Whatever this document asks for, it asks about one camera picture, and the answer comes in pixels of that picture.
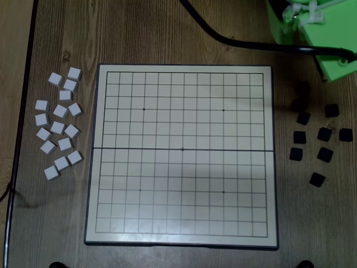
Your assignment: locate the black cube stone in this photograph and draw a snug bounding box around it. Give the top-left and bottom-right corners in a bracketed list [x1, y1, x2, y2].
[324, 103, 340, 118]
[309, 172, 326, 188]
[295, 80, 311, 97]
[289, 147, 304, 162]
[293, 131, 307, 145]
[291, 96, 309, 112]
[296, 111, 312, 126]
[339, 128, 354, 142]
[317, 147, 335, 164]
[317, 127, 333, 142]

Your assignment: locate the white folding go board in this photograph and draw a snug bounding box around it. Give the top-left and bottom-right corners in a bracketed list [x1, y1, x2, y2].
[83, 63, 279, 251]

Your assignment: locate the green camera mount box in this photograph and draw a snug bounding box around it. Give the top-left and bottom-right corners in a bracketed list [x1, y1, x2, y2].
[300, 0, 357, 82]

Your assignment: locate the thick black camera cable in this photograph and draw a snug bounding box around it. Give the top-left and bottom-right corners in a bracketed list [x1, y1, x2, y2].
[178, 0, 357, 61]

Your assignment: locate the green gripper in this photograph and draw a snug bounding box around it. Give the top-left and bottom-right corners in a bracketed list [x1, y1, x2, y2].
[266, 0, 319, 45]

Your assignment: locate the white zip tie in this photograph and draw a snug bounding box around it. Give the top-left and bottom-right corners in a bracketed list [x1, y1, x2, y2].
[281, 1, 326, 28]

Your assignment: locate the white cube stone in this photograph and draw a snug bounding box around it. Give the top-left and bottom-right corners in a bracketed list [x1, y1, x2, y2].
[62, 79, 79, 93]
[67, 66, 83, 82]
[40, 140, 58, 156]
[44, 165, 61, 181]
[67, 150, 84, 166]
[59, 89, 74, 102]
[64, 123, 81, 139]
[35, 112, 50, 127]
[47, 72, 65, 88]
[36, 127, 54, 142]
[52, 104, 70, 119]
[50, 121, 66, 135]
[35, 99, 50, 112]
[54, 156, 70, 172]
[57, 137, 74, 152]
[67, 102, 84, 118]

